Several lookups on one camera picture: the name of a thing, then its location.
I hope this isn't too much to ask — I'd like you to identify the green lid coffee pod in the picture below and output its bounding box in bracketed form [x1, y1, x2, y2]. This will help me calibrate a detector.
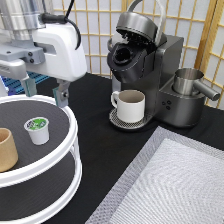
[24, 117, 49, 145]

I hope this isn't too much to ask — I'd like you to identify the wooden shoji folding screen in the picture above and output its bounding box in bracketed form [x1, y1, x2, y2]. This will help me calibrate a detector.
[52, 0, 224, 110]

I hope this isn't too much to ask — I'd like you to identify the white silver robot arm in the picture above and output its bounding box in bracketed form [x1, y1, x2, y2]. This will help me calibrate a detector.
[0, 0, 87, 107]

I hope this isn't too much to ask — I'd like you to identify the blue ridged metal block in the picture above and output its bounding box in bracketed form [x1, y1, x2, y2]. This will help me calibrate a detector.
[1, 72, 48, 95]

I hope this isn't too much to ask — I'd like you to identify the white two-tier round shelf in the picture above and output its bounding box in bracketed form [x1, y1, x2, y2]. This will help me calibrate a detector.
[0, 95, 82, 224]

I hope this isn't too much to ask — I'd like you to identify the grey woven placemat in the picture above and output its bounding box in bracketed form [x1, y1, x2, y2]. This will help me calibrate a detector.
[85, 127, 224, 224]

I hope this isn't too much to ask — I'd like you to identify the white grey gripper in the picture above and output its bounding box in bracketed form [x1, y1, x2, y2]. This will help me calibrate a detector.
[0, 24, 87, 108]

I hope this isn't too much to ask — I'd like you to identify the steel milk frother cup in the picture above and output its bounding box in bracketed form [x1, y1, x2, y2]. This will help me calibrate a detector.
[173, 68, 220, 101]

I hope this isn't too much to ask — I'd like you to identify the tan wooden cup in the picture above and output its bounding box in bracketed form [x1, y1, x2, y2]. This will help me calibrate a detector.
[0, 128, 18, 172]

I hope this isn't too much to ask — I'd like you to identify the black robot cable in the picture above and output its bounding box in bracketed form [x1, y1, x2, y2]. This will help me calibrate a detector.
[39, 0, 83, 51]

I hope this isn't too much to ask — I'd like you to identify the white ceramic mug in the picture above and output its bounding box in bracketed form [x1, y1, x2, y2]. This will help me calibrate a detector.
[111, 90, 145, 123]

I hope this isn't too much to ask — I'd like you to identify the grey Keurig coffee machine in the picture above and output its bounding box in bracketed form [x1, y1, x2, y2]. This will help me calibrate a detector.
[107, 0, 205, 131]

